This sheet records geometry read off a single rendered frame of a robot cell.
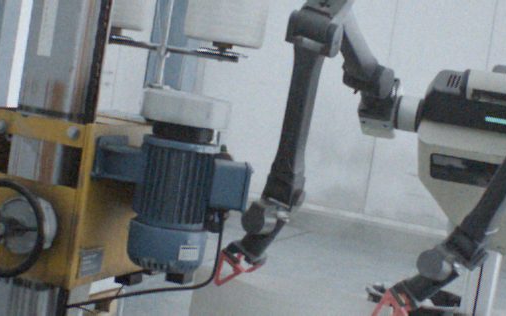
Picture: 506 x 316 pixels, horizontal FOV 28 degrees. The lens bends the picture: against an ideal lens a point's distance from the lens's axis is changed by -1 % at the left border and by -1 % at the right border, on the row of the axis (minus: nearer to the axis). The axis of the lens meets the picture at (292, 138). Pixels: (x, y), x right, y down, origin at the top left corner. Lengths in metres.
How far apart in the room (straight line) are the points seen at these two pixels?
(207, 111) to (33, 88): 0.34
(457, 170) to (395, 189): 7.87
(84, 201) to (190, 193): 0.20
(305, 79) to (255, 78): 8.73
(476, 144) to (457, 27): 7.84
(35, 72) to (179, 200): 0.37
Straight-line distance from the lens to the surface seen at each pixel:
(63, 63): 1.94
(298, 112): 2.12
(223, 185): 1.92
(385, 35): 10.44
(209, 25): 2.02
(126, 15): 2.14
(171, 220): 1.91
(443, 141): 2.48
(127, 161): 1.95
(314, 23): 2.05
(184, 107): 1.87
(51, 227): 1.93
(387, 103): 2.50
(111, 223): 2.05
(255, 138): 10.79
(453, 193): 2.57
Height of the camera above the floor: 1.47
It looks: 3 degrees down
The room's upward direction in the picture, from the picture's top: 9 degrees clockwise
